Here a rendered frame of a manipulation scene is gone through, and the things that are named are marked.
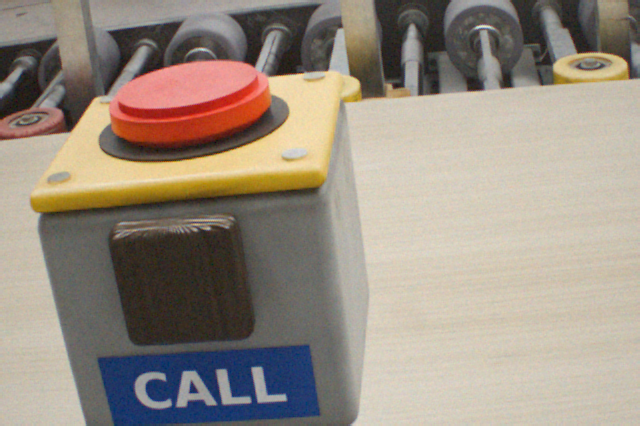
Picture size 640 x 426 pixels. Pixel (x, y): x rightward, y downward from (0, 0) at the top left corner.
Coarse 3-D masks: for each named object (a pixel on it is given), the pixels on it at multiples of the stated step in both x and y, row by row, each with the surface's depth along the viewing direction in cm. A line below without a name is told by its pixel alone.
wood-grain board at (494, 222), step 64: (384, 128) 124; (448, 128) 122; (512, 128) 120; (576, 128) 118; (0, 192) 122; (384, 192) 110; (448, 192) 108; (512, 192) 107; (576, 192) 105; (0, 256) 108; (384, 256) 99; (448, 256) 98; (512, 256) 96; (576, 256) 95; (0, 320) 97; (384, 320) 90; (448, 320) 89; (512, 320) 87; (576, 320) 86; (0, 384) 88; (64, 384) 87; (384, 384) 82; (448, 384) 81; (512, 384) 80; (576, 384) 79
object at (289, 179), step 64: (256, 128) 32; (320, 128) 31; (64, 192) 30; (128, 192) 30; (192, 192) 30; (256, 192) 30; (320, 192) 30; (64, 256) 31; (256, 256) 30; (320, 256) 30; (64, 320) 31; (256, 320) 31; (320, 320) 31; (320, 384) 31
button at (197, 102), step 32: (192, 64) 34; (224, 64) 33; (128, 96) 32; (160, 96) 32; (192, 96) 31; (224, 96) 31; (256, 96) 31; (128, 128) 31; (160, 128) 31; (192, 128) 31; (224, 128) 31
